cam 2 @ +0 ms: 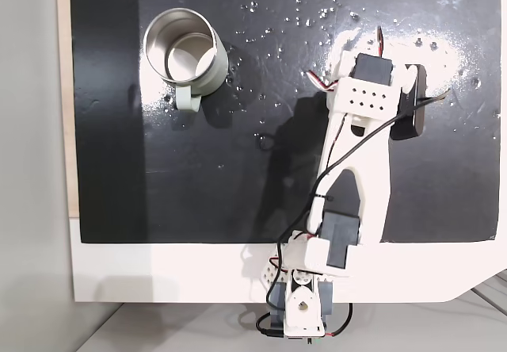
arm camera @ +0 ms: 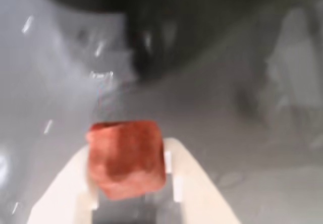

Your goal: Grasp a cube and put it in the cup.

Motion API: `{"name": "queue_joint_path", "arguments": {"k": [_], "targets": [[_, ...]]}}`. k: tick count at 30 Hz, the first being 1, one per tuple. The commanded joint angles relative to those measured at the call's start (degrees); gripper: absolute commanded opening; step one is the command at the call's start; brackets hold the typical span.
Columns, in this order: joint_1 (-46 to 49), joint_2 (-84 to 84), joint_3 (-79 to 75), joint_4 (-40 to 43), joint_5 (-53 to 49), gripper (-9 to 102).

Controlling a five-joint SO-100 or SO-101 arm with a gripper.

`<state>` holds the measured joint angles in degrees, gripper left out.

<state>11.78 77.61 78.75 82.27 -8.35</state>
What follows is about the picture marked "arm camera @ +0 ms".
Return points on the black table mat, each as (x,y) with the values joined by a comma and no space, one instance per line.
(214,103)

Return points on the red-brown cube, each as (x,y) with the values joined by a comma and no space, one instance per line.
(126,158)

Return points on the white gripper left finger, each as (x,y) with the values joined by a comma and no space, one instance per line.
(65,188)

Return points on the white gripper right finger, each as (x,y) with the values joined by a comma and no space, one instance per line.
(199,183)

